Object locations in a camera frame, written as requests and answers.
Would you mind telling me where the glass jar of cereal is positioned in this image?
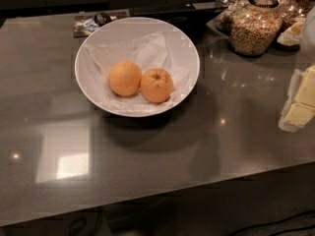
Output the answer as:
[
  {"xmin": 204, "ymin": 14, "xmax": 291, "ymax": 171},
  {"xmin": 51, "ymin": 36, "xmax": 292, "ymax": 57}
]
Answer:
[{"xmin": 229, "ymin": 0, "xmax": 282, "ymax": 57}]

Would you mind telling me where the glass jar right back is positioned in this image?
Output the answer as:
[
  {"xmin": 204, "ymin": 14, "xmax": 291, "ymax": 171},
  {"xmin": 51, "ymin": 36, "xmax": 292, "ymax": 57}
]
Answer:
[{"xmin": 285, "ymin": 0, "xmax": 315, "ymax": 26}]

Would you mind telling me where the black cable on floor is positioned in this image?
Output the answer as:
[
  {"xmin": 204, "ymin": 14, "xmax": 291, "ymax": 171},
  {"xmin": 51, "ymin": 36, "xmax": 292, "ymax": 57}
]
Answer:
[{"xmin": 225, "ymin": 209, "xmax": 315, "ymax": 236}]

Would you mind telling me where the white bowl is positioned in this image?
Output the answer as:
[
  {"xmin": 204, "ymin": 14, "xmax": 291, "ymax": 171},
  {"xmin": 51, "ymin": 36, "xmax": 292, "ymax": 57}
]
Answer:
[{"xmin": 74, "ymin": 16, "xmax": 201, "ymax": 118}]

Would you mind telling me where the orange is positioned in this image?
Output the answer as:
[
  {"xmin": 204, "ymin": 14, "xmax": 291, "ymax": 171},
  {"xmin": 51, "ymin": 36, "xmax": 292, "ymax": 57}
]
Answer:
[
  {"xmin": 141, "ymin": 68, "xmax": 174, "ymax": 103},
  {"xmin": 108, "ymin": 61, "xmax": 142, "ymax": 96}
]

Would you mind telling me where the dark plate with food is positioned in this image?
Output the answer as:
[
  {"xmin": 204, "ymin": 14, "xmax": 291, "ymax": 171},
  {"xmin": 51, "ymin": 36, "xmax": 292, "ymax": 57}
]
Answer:
[{"xmin": 277, "ymin": 19, "xmax": 305, "ymax": 50}]

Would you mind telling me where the white paper liner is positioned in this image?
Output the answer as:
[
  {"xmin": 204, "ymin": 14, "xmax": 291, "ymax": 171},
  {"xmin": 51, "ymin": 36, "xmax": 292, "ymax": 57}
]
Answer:
[{"xmin": 79, "ymin": 30, "xmax": 197, "ymax": 114}]

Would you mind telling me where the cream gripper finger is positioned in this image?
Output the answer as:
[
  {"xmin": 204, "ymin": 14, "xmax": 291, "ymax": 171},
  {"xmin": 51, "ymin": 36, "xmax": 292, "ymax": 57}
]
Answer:
[{"xmin": 279, "ymin": 66, "xmax": 315, "ymax": 132}]

